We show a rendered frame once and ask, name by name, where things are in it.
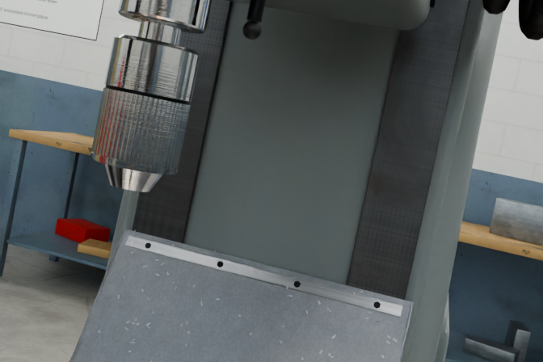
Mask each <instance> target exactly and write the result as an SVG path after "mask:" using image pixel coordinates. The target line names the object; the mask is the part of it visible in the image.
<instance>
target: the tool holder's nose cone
mask: <svg viewBox="0 0 543 362"><path fill-rule="evenodd" d="M104 168H105V171H106V174H107V178H108V182H109V184H110V185H112V186H113V187H118V188H122V189H126V190H130V191H135V192H150V191H151V189H152V188H153V187H154V185H155V184H156V183H157V181H158V180H159V179H160V178H161V177H162V175H160V174H153V173H147V172H142V171H137V170H129V169H124V168H120V167H117V166H111V165H108V164H104Z"/></svg>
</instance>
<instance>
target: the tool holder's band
mask: <svg viewBox="0 0 543 362"><path fill-rule="evenodd" d="M111 53H123V54H127V55H132V56H136V57H144V58H148V59H152V60H155V61H162V62H166V63H170V64H174V65H180V66H183V67H187V68H189V69H194V70H198V66H199V62H200V55H199V53H198V52H197V51H195V50H192V49H189V48H184V47H182V46H178V45H175V44H169V43H166V42H162V41H158V40H151V39H147V38H143V37H138V36H129V35H121V34H119V35H117V36H115V37H113V41H112V49H111Z"/></svg>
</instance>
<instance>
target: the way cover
mask: <svg viewBox="0 0 543 362"><path fill-rule="evenodd" d="M132 242H133V244H132V245H131V243H132ZM172 244H174V246H172ZM158 250H160V251H158ZM133 251H134V252H133ZM132 252H133V253H132ZM213 252H214V251H211V250H205V249H203V248H199V247H196V246H190V245H187V244H183V243H180V242H174V241H171V240H167V239H165V238H159V237H155V236H152V235H148V234H143V233H139V232H134V231H132V230H130V229H123V231H122V234H121V235H120V239H119V241H118V243H117V245H116V248H115V251H114V253H113V256H112V259H111V261H110V263H109V265H108V268H107V271H106V273H105V276H104V278H103V281H102V284H101V285H100V288H99V291H98V293H97V296H96V298H95V301H94V303H93V305H92V307H91V310H90V313H89V315H88V318H87V320H86V323H85V326H84V327H83V330H82V333H81V335H80V338H79V340H78V343H77V346H76V348H75V349H74V353H73V355H72V356H71V359H70V361H69V362H150V361H152V362H402V355H403V352H404V347H405V343H406V337H407V333H408V329H409V325H410V318H411V315H412V310H413V307H414V302H411V301H405V300H402V299H398V298H395V297H389V296H386V295H383V294H380V293H374V292H370V291H367V290H363V289H360V288H354V287H352V286H348V285H345V284H339V283H335V282H332V281H329V280H323V279H319V278H316V277H313V276H307V275H304V274H301V273H297V272H294V271H288V270H284V269H281V268H278V267H273V266H269V265H266V264H262V263H256V262H253V261H250V260H246V259H241V258H238V257H234V256H231V255H225V254H222V253H218V252H215V253H213ZM131 253H132V254H131ZM155 259H158V261H155ZM162 263H163V265H162V266H161V264H162ZM145 265H147V266H148V267H144V268H143V266H145ZM167 272H168V273H169V275H167V274H166V273H167ZM156 273H158V274H159V275H160V276H157V275H156ZM123 276H125V278H123ZM172 282H174V283H172ZM194 285H195V287H194V288H193V286H194ZM176 286H177V288H176V290H175V287H176ZM287 286H288V289H286V288H287ZM142 289H144V291H143V292H142V291H141V290H142ZM272 291H273V292H274V293H275V294H274V293H272ZM360 291H363V292H362V293H360ZM354 292H355V294H354ZM119 294H120V298H119V299H118V295H119ZM287 295H292V296H293V297H287ZM147 297H148V298H149V300H148V299H147ZM217 298H220V300H217ZM378 300H379V301H378ZM318 301H320V303H321V304H320V305H319V304H318ZM201 302H202V306H201ZM327 308H328V309H327ZM306 310H307V312H308V313H306ZM329 310H331V312H329ZM153 312H154V313H153ZM368 312H371V314H370V313H368ZM152 313H153V314H152ZM239 314H240V315H241V317H239ZM136 318H137V320H136V321H135V319H136ZM366 318H368V319H366ZM377 320H380V321H379V322H376V321H377ZM128 321H130V322H129V323H126V322H128ZM132 322H135V324H132ZM149 322H150V324H149V325H148V326H149V327H150V328H149V327H148V326H147V325H146V324H148V323H149ZM186 322H187V323H186ZM137 323H140V324H139V326H138V325H136V324H137ZM182 324H183V325H182ZM181 325H182V326H181ZM236 325H238V326H236ZM282 326H284V327H282ZM125 327H127V328H128V330H125ZM98 330H100V331H101V332H100V333H99V332H98ZM188 331H189V332H190V333H189V334H188ZM250 333H252V334H251V335H250ZM334 335H336V336H335V337H334V338H333V339H332V337H333V336H334ZM387 335H388V336H389V337H391V339H389V338H388V337H387ZM393 338H395V339H396V340H397V342H395V341H394V340H393ZM133 339H135V340H133ZM280 341H281V342H280ZM386 341H389V342H390V344H388V343H387V342H386ZM130 342H135V343H130ZM185 344H187V346H186V345H185ZM130 350H131V352H128V351H130ZM321 350H323V351H322V353H321V354H319V353H320V351H321ZM328 353H330V356H333V358H331V357H330V356H329V354H328ZM382 355H383V356H384V357H385V358H382ZM301 357H304V359H303V360H301Z"/></svg>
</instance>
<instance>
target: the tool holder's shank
mask: <svg viewBox="0 0 543 362"><path fill-rule="evenodd" d="M133 20H135V21H137V22H140V25H139V29H138V33H137V36H138V37H143V38H147V39H151V40H158V41H162V42H166V43H169V44H175V45H178V46H180V41H181V37H182V33H183V32H191V29H189V28H187V27H184V26H181V25H178V24H175V23H169V22H166V21H162V20H158V19H151V18H146V17H139V16H133Z"/></svg>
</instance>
